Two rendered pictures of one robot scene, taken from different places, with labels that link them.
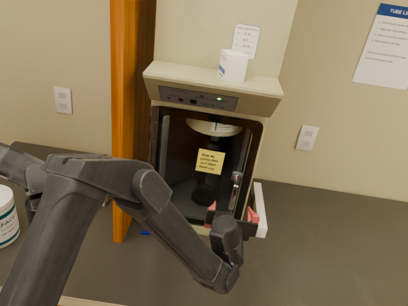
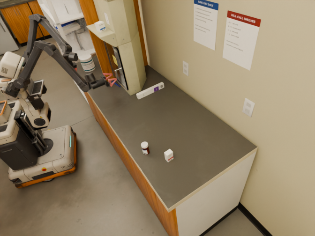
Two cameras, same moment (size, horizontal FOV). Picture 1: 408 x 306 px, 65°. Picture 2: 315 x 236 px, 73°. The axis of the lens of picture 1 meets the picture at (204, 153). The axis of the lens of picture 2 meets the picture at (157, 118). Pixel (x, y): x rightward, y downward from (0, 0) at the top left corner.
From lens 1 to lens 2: 1.71 m
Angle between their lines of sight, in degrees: 51
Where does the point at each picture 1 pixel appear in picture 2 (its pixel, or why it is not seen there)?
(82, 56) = not seen: hidden behind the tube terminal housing
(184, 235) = (65, 66)
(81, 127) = not seen: hidden behind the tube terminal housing
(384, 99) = (207, 54)
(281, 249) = (137, 104)
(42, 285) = (30, 58)
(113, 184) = (41, 47)
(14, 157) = (61, 43)
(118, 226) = not seen: hidden behind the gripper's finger
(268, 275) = (122, 106)
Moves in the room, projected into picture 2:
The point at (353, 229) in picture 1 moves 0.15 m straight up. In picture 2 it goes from (173, 114) to (171, 99)
